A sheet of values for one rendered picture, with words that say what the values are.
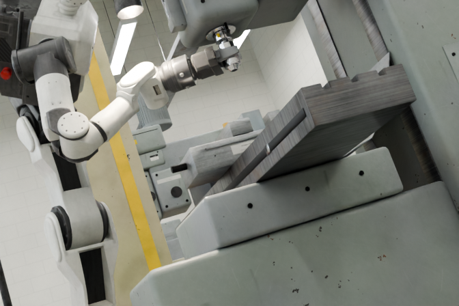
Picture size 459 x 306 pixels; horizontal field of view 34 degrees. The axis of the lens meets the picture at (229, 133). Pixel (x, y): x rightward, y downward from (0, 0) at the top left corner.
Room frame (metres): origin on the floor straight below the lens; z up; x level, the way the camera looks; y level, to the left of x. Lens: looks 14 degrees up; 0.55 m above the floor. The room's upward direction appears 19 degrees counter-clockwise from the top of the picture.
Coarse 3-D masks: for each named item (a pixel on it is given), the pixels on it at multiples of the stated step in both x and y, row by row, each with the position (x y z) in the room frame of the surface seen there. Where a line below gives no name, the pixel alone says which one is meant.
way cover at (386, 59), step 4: (388, 56) 1.92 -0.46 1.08; (380, 60) 1.96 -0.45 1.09; (384, 60) 1.94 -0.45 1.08; (388, 60) 1.92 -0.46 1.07; (376, 64) 1.99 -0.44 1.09; (380, 64) 1.96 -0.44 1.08; (384, 64) 1.94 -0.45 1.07; (388, 64) 1.91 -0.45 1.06; (372, 68) 2.01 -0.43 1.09; (376, 68) 1.98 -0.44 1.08; (380, 68) 1.96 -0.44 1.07; (372, 136) 1.87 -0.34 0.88; (364, 140) 1.92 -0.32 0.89; (368, 140) 1.86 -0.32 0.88; (360, 144) 1.94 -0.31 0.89; (356, 148) 1.85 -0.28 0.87; (348, 152) 1.84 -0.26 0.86; (352, 152) 1.96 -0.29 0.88; (344, 156) 1.88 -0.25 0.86
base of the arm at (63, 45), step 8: (56, 40) 1.90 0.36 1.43; (64, 40) 1.91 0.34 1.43; (64, 48) 1.89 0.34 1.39; (16, 56) 1.89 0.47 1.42; (64, 56) 1.90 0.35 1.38; (72, 56) 1.99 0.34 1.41; (16, 64) 1.89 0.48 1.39; (64, 64) 1.92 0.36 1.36; (72, 64) 1.95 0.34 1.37; (16, 72) 1.89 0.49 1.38; (72, 72) 2.00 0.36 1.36; (24, 80) 1.92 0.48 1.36; (32, 80) 1.98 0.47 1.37
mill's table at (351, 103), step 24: (384, 72) 1.45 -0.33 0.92; (312, 96) 1.39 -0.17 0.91; (336, 96) 1.40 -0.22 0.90; (360, 96) 1.42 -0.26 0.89; (384, 96) 1.44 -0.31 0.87; (408, 96) 1.46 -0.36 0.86; (288, 120) 1.47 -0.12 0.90; (312, 120) 1.38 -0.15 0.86; (336, 120) 1.40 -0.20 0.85; (360, 120) 1.47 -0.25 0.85; (384, 120) 1.55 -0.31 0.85; (264, 144) 1.62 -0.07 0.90; (288, 144) 1.51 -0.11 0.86; (312, 144) 1.54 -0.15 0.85; (336, 144) 1.63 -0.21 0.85; (240, 168) 1.80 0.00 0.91; (264, 168) 1.67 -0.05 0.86; (288, 168) 1.71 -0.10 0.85; (216, 192) 2.03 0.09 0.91
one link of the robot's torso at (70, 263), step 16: (48, 224) 2.26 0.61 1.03; (112, 224) 2.34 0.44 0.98; (48, 240) 2.29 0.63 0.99; (112, 240) 2.33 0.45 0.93; (64, 256) 2.24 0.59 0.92; (80, 256) 2.30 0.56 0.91; (96, 256) 2.34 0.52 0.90; (112, 256) 2.33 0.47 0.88; (64, 272) 2.30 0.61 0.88; (80, 272) 2.27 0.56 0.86; (96, 272) 2.35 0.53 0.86; (112, 272) 2.33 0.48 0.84; (80, 288) 2.30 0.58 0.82; (96, 288) 2.37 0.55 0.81; (112, 288) 2.34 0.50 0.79; (80, 304) 2.33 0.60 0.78; (96, 304) 2.37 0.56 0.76; (112, 304) 2.36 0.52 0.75
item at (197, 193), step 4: (204, 184) 2.39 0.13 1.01; (208, 184) 2.35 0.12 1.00; (212, 184) 2.34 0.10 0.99; (192, 188) 2.51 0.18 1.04; (196, 188) 2.47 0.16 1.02; (200, 188) 2.43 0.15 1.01; (204, 188) 2.40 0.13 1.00; (208, 188) 2.36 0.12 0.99; (192, 192) 2.52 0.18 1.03; (196, 192) 2.48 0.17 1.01; (200, 192) 2.45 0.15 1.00; (204, 192) 2.41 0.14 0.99; (192, 196) 2.53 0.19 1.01; (196, 196) 2.50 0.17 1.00; (200, 196) 2.46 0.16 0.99; (196, 200) 2.51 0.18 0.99; (196, 204) 2.52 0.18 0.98
